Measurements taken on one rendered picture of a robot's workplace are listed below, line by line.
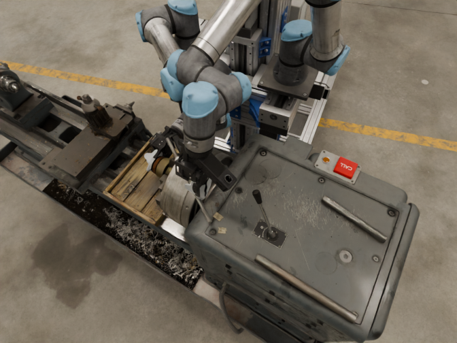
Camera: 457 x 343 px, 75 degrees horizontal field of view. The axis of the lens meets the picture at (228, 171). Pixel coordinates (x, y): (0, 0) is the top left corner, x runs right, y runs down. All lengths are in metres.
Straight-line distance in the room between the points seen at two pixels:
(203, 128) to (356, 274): 0.56
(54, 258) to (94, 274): 0.33
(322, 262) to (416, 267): 1.59
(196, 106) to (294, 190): 0.46
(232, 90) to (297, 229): 0.44
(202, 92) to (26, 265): 2.18
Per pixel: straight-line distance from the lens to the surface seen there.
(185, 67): 0.78
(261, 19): 1.47
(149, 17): 1.38
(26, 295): 2.55
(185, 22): 1.42
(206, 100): 0.63
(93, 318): 2.30
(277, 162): 0.99
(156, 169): 1.19
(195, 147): 0.70
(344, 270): 0.90
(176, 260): 1.57
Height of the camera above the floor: 2.09
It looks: 60 degrees down
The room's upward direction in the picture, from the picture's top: 4 degrees counter-clockwise
